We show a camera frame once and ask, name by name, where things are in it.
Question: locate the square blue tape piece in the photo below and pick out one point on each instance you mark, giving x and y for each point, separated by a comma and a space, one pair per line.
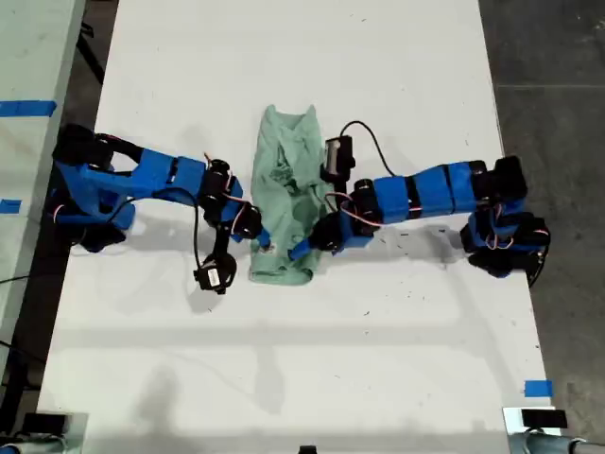
539, 389

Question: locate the black camera box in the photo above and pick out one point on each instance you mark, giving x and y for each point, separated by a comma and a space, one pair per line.
338, 153
215, 276

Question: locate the black stand leg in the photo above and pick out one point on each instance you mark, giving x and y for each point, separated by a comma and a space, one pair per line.
92, 54

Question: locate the short black camera stalk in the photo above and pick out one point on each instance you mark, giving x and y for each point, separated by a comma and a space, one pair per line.
338, 182
221, 241

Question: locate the grey metal tube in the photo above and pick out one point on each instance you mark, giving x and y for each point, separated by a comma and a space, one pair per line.
28, 447
543, 444

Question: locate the silver metal bracket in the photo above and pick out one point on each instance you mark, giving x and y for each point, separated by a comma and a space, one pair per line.
78, 435
513, 421

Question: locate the pale green T-shirt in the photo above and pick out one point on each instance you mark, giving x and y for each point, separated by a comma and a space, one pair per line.
279, 208

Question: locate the small black box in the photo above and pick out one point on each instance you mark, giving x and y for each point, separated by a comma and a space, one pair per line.
45, 423
543, 418

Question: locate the long blue tape strip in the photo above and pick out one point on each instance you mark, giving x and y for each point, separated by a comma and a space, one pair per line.
23, 108

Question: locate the small black clamp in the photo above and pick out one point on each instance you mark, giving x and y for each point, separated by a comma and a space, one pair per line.
307, 450

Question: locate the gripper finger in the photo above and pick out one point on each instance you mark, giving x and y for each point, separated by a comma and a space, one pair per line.
266, 239
301, 249

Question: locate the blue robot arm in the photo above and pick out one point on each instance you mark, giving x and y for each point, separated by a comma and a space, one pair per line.
435, 189
156, 172

